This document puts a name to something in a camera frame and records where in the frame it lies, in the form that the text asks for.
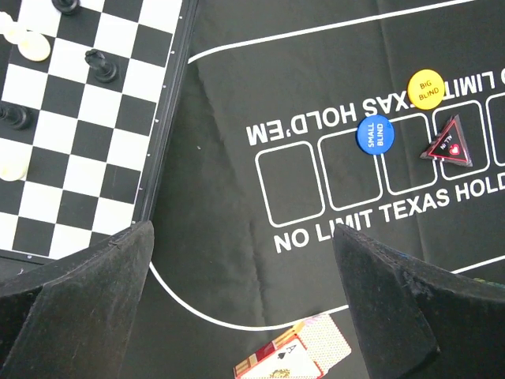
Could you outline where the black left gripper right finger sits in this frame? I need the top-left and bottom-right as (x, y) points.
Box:
(333, 226), (504, 378)

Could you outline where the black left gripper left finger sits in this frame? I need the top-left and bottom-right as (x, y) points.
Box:
(1, 221), (155, 378)

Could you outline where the blue small blind button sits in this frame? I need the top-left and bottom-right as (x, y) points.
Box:
(356, 114), (395, 156)

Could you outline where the yellow big blind button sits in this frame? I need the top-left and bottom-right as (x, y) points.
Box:
(407, 69), (445, 110)

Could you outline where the red playing card box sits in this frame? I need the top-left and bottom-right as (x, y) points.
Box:
(234, 314), (352, 379)

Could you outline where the white chess pawn lower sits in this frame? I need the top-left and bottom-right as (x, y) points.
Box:
(0, 160), (28, 182)

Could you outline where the black red all-in triangle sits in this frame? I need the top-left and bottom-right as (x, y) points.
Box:
(420, 114), (473, 167)

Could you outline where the black chess pawn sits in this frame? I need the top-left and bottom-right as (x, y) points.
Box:
(1, 103), (32, 130)

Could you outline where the black white chess board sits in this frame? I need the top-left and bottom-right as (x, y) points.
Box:
(1, 1), (194, 262)

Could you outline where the black poker felt mat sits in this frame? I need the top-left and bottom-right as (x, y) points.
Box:
(122, 1), (504, 378)

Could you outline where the black chess knight piece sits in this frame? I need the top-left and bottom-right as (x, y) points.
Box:
(84, 49), (118, 83)

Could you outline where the white chess piece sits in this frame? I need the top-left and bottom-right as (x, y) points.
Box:
(1, 11), (51, 62)

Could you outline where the black chess piece top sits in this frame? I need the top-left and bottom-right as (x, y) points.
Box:
(51, 0), (80, 15)

